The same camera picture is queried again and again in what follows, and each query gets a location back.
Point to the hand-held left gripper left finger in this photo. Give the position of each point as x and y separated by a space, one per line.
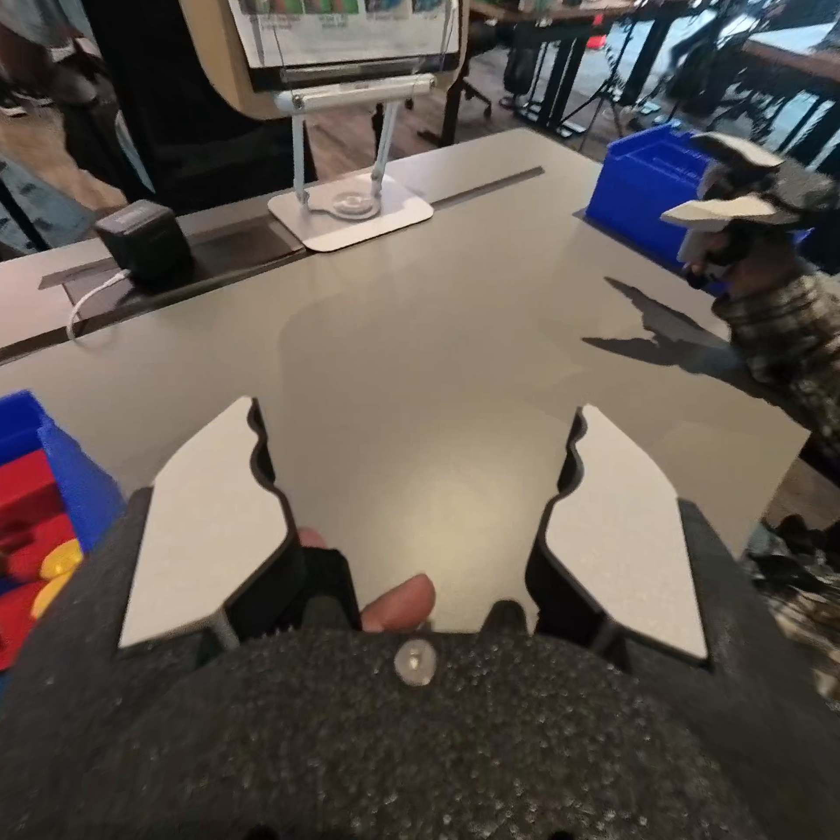
203 525

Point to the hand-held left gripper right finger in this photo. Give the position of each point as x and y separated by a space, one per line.
623 544

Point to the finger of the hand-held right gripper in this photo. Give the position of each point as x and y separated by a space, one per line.
738 149
728 210

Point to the blue plastic bin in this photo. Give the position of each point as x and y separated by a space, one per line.
630 190
72 472

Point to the pile of colourful toy blocks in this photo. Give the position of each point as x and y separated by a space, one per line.
26 499

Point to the person's right forearm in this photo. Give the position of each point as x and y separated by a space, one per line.
794 341

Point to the person's right hand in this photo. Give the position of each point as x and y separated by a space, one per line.
768 262

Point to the person's left hand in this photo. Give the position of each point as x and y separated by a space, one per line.
400 604

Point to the black tripod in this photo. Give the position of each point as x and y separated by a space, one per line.
600 85

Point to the person's plaid shirt torso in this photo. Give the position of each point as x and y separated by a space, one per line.
800 577

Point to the black power adapter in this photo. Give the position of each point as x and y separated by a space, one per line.
144 243

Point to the tablet with instruction screen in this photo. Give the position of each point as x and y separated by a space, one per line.
341 33

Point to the black mesh chair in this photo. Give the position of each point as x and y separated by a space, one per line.
164 98

